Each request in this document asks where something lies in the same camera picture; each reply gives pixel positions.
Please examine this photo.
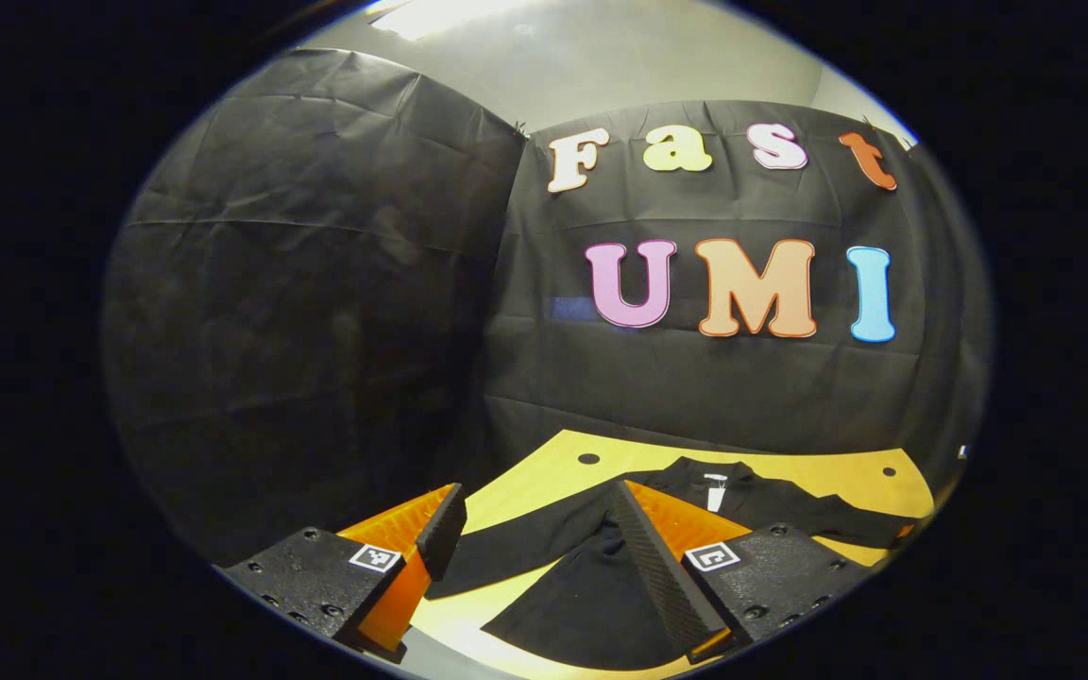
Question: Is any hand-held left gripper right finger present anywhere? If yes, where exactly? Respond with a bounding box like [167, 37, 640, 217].
[610, 478, 877, 665]

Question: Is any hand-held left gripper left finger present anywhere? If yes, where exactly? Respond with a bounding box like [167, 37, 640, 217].
[221, 482, 469, 665]

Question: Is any black buttoned jacket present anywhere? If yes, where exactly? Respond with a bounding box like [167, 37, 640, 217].
[426, 456, 923, 672]

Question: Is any black backdrop cloth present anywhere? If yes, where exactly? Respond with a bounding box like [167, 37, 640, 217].
[102, 47, 994, 568]

